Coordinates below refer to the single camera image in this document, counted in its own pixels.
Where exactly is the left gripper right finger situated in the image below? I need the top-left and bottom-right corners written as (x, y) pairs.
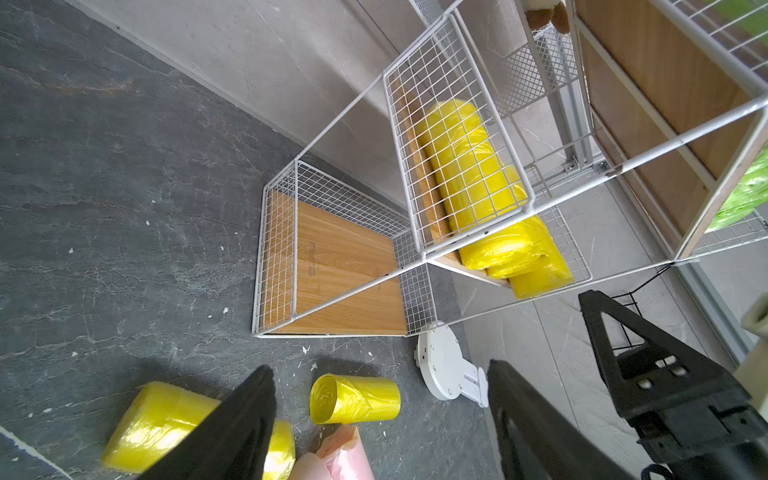
top-left (487, 360), bottom-right (632, 479)

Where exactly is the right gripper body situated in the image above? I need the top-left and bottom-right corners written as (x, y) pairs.
top-left (630, 387), bottom-right (767, 479)

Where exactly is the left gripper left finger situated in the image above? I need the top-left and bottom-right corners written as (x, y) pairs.
top-left (140, 365), bottom-right (277, 479)

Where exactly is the yellow roll diagonal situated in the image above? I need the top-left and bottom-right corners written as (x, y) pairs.
top-left (509, 243), bottom-right (575, 299)

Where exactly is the yellow roll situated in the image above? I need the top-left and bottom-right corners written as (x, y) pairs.
top-left (459, 216), bottom-right (554, 279)
top-left (415, 99), bottom-right (529, 241)

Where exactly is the green roll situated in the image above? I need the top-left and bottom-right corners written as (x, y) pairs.
top-left (706, 147), bottom-right (768, 233)

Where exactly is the yellow roll middle horizontal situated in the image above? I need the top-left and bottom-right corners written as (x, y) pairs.
top-left (102, 381), bottom-right (296, 479)

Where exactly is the yellow roll horizontal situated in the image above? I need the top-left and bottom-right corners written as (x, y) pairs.
top-left (309, 374), bottom-right (401, 425)
top-left (102, 381), bottom-right (296, 479)

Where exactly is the pink roll upper centre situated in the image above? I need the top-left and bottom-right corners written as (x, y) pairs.
top-left (289, 425), bottom-right (374, 480)

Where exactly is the yellow roll right horizontal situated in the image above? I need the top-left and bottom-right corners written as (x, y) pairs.
top-left (309, 374), bottom-right (401, 425)

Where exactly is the white round paddle object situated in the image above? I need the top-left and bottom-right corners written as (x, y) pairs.
top-left (414, 325), bottom-right (489, 408)

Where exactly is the small brown white plush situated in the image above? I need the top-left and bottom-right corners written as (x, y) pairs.
top-left (520, 0), bottom-right (571, 35)

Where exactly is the black wire wall hook rack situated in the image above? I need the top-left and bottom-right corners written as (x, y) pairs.
top-left (611, 263), bottom-right (673, 355)

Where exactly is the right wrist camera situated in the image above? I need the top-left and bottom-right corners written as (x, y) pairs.
top-left (734, 293), bottom-right (768, 419)

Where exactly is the white wire three-tier shelf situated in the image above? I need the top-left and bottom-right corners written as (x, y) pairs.
top-left (251, 1), bottom-right (767, 337)

